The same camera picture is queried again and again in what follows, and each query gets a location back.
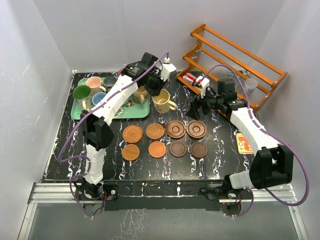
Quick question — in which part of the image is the orange patterned card box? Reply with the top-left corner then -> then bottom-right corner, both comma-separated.
235,133 -> 254,154

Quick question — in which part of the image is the cream yellow mug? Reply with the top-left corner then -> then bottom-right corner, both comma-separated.
152,89 -> 177,114

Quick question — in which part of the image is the green inside mug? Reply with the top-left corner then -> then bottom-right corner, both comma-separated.
72,85 -> 94,112

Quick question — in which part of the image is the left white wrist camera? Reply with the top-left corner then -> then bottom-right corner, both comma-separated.
160,57 -> 177,82

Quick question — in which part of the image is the ringed wooden coaster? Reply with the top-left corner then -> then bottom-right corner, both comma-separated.
186,120 -> 207,139
165,120 -> 186,139

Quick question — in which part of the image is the orange wooden shelf rack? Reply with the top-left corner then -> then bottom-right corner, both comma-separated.
176,23 -> 288,113

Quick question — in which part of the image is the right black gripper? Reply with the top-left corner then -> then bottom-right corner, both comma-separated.
185,85 -> 223,121

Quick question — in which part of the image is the maroon tall mug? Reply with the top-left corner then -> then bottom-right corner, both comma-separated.
117,68 -> 124,76

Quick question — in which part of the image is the gold brown mug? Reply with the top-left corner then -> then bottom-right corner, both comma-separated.
132,86 -> 149,105

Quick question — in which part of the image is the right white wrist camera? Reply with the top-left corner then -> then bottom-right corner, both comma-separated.
194,76 -> 210,98

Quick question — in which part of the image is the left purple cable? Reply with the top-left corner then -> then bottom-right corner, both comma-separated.
57,51 -> 170,218

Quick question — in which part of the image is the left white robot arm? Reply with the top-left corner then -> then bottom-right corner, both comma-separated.
81,52 -> 176,200

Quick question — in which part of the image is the aluminium frame rail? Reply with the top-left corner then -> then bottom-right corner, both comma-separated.
18,180 -> 309,240

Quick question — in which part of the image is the woven rattan coaster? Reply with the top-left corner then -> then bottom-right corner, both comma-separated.
122,125 -> 143,144
145,123 -> 165,140

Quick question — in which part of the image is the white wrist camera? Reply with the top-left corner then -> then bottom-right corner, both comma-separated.
194,76 -> 210,98
160,57 -> 177,82

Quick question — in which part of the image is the purple cable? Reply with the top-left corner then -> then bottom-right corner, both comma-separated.
57,51 -> 170,218
199,64 -> 311,218

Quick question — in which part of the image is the clear plastic cup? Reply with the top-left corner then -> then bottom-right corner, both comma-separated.
244,78 -> 258,95

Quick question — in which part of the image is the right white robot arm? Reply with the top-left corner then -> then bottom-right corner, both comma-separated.
187,76 -> 294,199

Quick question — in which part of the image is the dark grey mug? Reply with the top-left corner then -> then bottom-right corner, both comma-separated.
102,76 -> 118,92

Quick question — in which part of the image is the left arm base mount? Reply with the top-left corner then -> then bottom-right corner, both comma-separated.
70,179 -> 120,220

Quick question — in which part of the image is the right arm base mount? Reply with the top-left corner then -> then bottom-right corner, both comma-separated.
199,175 -> 254,220

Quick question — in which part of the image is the light orange wooden coaster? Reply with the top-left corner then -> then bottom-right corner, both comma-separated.
148,141 -> 167,158

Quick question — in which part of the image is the red white small box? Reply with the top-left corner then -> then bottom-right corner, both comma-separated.
182,72 -> 197,86

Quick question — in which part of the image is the dark walnut coaster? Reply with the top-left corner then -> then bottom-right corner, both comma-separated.
190,141 -> 208,159
169,140 -> 188,158

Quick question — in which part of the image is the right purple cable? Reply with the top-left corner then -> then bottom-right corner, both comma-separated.
199,64 -> 311,218

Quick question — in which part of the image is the light blue mug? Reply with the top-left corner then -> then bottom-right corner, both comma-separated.
92,92 -> 107,106

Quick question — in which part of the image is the pink mug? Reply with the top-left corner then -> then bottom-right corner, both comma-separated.
86,76 -> 107,95

